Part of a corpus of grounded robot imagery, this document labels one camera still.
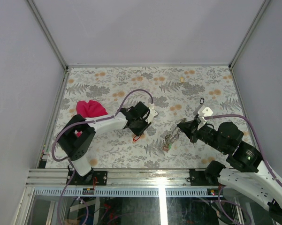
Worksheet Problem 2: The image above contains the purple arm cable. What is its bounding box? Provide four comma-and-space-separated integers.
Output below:
206, 114, 282, 225
51, 89, 154, 225

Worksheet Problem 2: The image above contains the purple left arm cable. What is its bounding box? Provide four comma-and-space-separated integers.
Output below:
51, 89, 154, 225

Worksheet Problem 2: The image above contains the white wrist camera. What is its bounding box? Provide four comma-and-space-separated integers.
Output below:
193, 105, 213, 123
145, 103, 158, 123

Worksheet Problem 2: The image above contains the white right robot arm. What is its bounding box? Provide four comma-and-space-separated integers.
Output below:
177, 119, 282, 225

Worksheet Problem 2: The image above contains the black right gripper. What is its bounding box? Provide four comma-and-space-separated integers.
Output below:
176, 118, 228, 153

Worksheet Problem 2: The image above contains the crumpled pink cloth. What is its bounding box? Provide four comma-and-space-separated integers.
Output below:
75, 100, 109, 138

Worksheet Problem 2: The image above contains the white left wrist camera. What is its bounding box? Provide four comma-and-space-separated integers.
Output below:
145, 103, 158, 123

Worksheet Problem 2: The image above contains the aluminium front rail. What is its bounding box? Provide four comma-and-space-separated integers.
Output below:
25, 168, 218, 197

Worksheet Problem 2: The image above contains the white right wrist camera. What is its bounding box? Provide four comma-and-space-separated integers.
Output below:
193, 105, 213, 123

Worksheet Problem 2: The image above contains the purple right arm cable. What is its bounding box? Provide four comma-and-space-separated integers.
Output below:
206, 114, 282, 225

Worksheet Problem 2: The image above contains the red key tag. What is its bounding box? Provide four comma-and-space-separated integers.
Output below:
133, 136, 141, 142

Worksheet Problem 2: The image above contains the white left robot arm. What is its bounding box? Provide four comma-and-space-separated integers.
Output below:
57, 102, 158, 185

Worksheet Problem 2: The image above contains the large metal keyring with keys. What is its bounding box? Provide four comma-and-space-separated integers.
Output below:
162, 118, 187, 152

